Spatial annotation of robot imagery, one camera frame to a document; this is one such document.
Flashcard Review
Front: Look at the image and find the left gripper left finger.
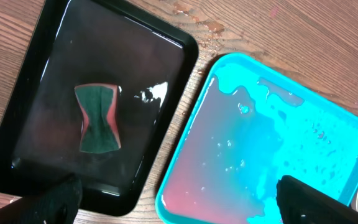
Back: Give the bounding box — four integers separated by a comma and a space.
0, 175, 83, 224

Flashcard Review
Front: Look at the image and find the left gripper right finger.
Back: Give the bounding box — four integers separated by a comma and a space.
276, 175, 358, 224

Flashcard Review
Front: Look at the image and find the green and red sponge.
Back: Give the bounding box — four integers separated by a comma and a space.
74, 83, 121, 154

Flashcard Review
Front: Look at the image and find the teal plastic tray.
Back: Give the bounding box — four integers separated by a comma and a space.
155, 53, 358, 223

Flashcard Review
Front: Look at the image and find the black plastic tray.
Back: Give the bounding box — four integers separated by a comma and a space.
0, 0, 199, 217

